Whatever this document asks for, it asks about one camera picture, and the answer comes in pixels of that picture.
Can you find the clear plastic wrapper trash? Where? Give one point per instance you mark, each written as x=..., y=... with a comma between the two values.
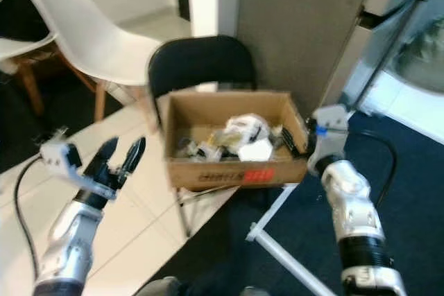
x=205, y=149

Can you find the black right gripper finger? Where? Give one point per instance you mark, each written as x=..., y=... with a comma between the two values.
x=293, y=143

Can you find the white metal base bar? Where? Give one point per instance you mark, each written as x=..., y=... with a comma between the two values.
x=284, y=260

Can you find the grey right robot leg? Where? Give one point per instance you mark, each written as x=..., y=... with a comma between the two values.
x=255, y=292

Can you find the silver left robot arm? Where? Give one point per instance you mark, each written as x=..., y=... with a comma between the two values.
x=66, y=240

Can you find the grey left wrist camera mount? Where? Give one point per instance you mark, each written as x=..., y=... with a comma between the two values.
x=57, y=156

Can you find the cardboard box with red print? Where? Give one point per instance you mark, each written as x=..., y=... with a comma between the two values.
x=215, y=171

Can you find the white chair with wooden legs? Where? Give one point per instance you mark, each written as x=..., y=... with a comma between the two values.
x=21, y=48
x=90, y=32

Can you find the grey robot leg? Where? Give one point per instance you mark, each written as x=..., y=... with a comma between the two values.
x=255, y=292
x=158, y=288

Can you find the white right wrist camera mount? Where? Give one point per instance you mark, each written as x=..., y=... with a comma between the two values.
x=329, y=121

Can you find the grey left robot leg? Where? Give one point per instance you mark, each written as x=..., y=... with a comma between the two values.
x=158, y=288

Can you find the glass panel with black frame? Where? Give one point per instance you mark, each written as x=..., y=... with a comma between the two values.
x=416, y=53

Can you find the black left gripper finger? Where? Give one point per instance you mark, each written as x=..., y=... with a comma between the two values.
x=134, y=157
x=107, y=156

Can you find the small clear plastic scrap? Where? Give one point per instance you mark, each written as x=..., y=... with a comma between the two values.
x=59, y=134

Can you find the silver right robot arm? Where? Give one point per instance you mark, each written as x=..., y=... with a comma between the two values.
x=354, y=206

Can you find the grey partition panel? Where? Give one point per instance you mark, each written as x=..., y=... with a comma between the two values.
x=305, y=19

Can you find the dark blue carpet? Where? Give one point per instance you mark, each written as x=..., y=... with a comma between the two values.
x=298, y=220
x=21, y=136

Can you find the black folding chair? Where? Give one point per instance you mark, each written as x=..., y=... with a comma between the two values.
x=201, y=64

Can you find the white paper piece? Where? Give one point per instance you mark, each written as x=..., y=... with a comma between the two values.
x=257, y=152

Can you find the black bag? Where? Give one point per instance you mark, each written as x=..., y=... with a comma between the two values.
x=21, y=12

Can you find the white crumpled plastic trash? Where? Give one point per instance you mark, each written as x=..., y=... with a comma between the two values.
x=250, y=126

